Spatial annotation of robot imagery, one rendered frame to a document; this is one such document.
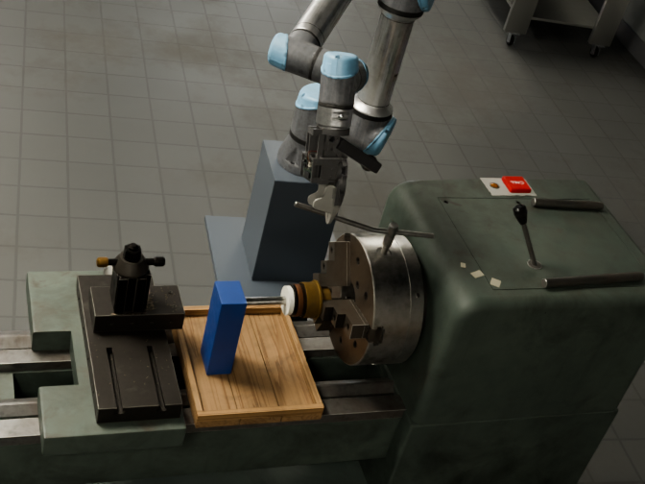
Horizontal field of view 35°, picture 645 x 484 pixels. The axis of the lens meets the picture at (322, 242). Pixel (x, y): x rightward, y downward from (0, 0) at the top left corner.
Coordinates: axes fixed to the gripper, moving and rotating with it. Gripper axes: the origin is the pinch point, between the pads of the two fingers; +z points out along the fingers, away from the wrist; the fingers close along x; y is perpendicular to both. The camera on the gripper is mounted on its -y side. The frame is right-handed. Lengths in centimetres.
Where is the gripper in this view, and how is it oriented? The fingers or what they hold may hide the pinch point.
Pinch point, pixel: (331, 217)
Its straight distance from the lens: 220.7
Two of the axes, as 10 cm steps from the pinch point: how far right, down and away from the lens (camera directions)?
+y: -9.3, 0.0, -3.6
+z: -1.1, 9.5, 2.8
